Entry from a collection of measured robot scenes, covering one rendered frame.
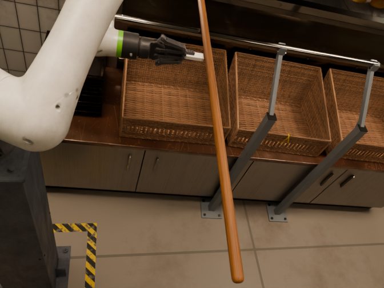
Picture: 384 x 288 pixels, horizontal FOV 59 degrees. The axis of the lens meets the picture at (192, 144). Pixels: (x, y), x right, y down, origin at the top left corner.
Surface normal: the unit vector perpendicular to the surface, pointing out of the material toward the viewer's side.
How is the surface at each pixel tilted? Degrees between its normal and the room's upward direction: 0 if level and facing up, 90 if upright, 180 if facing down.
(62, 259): 0
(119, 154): 90
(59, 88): 42
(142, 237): 0
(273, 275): 0
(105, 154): 90
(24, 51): 90
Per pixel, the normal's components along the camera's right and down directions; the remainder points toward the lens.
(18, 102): 0.14, -0.33
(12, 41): 0.06, 0.80
